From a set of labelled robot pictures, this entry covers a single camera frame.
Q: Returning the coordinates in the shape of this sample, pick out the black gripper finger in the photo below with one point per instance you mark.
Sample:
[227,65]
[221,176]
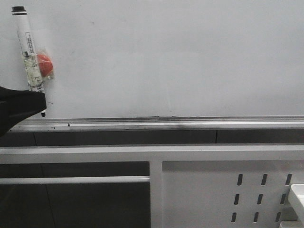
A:
[18,105]

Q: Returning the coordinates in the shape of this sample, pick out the white plastic bin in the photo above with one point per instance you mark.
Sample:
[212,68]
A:
[297,202]

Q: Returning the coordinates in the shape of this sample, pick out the aluminium whiteboard tray rail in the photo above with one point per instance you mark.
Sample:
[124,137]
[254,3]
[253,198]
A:
[157,123]

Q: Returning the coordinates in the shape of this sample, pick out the red round magnet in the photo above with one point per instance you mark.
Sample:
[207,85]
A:
[45,64]

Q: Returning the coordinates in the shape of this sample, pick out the white perforated metal panel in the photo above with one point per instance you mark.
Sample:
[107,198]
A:
[228,194]

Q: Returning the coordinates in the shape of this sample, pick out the white whiteboard marker pen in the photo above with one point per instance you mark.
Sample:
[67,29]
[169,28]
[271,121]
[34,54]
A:
[28,51]

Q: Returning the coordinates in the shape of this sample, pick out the large whiteboard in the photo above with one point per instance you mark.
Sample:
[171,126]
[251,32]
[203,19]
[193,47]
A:
[146,58]

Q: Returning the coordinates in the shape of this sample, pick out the white metal stand frame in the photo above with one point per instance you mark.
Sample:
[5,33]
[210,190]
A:
[103,187]

